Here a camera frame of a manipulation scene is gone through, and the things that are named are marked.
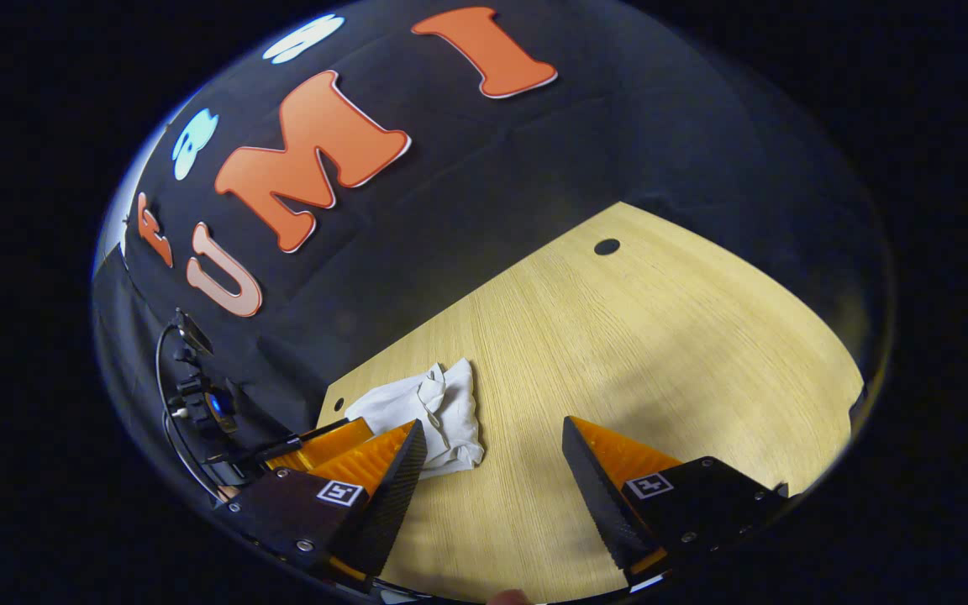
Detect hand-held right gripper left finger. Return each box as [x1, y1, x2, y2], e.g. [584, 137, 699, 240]
[215, 420, 428, 582]

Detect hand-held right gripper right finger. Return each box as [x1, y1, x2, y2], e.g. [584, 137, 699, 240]
[563, 416, 789, 585]

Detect white jeans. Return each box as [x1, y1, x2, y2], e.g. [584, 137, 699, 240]
[344, 359, 485, 480]

